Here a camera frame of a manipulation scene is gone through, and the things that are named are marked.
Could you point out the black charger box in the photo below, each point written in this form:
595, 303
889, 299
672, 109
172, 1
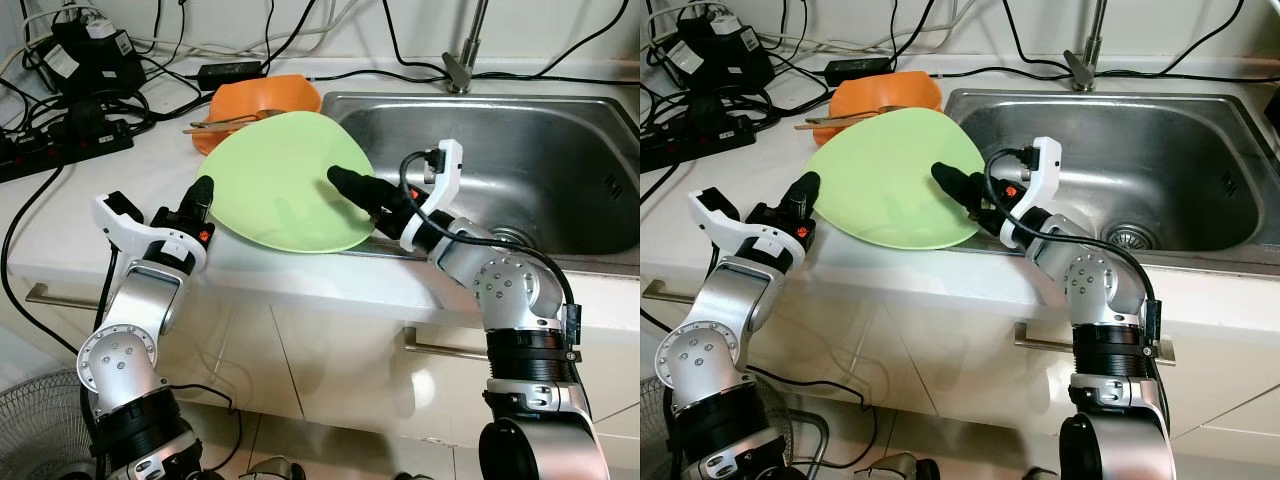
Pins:
720, 50
95, 55

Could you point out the metal faucet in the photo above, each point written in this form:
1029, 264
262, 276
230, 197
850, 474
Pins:
1082, 58
462, 60

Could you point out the orange bowl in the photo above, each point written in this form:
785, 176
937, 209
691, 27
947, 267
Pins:
270, 92
890, 88

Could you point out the stainless steel sink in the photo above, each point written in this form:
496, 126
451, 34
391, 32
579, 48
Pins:
1180, 150
560, 160

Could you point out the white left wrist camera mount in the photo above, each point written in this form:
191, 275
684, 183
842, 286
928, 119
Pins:
175, 250
765, 245

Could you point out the white kitchen cabinet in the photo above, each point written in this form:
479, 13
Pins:
900, 350
300, 350

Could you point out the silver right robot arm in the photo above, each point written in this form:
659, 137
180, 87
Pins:
530, 300
1100, 290

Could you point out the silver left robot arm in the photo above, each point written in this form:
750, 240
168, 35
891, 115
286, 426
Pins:
125, 360
700, 360

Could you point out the black power strip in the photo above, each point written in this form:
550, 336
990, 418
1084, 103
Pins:
695, 145
60, 152

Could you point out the green plate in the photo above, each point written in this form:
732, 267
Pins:
890, 185
280, 190

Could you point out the metal spoon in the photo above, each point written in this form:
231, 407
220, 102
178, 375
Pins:
860, 113
240, 118

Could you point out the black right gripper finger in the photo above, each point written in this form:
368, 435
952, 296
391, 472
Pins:
360, 188
962, 184

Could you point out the black power adapter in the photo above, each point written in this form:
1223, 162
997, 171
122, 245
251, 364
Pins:
232, 74
858, 70

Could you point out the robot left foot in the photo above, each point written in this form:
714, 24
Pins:
900, 468
270, 470

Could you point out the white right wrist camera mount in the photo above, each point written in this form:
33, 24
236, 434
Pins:
1045, 160
448, 165

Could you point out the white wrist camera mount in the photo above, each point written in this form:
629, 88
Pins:
448, 165
765, 245
175, 250
1045, 160

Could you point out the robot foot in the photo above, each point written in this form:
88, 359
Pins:
270, 470
412, 476
900, 468

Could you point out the orange plate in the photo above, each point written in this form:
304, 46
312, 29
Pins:
825, 135
203, 140

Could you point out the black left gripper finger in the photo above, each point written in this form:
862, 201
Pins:
808, 195
203, 200

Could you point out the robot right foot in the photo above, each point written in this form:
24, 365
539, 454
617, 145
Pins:
412, 476

